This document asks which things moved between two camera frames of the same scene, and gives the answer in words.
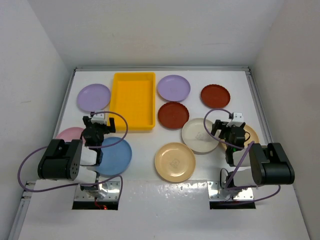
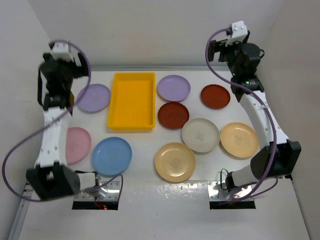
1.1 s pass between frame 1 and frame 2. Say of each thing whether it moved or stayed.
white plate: stayed
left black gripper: moved
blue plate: stayed
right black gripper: moved
